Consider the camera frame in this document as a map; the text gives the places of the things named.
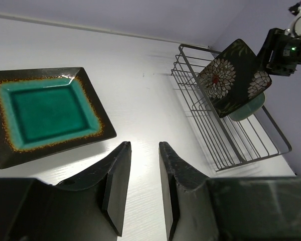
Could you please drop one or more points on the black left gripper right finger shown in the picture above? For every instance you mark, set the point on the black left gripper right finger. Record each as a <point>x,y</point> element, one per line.
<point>197,207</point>

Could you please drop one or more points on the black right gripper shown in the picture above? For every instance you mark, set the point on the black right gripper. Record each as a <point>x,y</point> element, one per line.
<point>280,54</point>

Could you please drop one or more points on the wire dish rack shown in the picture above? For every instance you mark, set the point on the wire dish rack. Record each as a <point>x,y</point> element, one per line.
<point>226,144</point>

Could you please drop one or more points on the teal square plate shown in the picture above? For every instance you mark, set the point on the teal square plate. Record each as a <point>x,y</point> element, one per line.
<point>46,111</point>

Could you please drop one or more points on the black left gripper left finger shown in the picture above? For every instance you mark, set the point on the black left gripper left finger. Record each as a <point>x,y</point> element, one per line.
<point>87,206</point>

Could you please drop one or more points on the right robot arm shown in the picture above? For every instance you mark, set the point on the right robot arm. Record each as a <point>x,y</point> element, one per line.
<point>279,54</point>

